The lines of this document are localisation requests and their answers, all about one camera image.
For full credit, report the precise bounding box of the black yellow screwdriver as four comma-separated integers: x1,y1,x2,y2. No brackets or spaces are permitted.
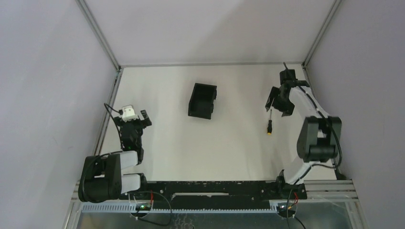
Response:
266,109,273,135

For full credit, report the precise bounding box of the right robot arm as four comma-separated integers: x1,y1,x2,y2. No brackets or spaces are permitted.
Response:
265,67,342,198

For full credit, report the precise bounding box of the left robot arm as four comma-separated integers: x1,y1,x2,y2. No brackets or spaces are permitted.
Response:
78,105,152,203

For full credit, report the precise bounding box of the black plastic bin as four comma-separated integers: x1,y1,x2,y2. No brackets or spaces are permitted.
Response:
188,83,217,120

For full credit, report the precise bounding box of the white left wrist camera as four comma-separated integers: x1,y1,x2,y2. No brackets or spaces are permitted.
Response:
121,105,139,122

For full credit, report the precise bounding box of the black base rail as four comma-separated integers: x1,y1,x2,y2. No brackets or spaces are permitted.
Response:
128,180,308,211

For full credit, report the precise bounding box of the left black cable loop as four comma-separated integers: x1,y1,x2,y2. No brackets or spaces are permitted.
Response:
128,191,173,227

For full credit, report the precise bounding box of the white slotted cable duct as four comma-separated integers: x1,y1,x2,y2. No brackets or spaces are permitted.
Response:
80,202,279,214

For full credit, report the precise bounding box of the right black base cable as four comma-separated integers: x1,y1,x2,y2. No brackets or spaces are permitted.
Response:
278,186,308,229

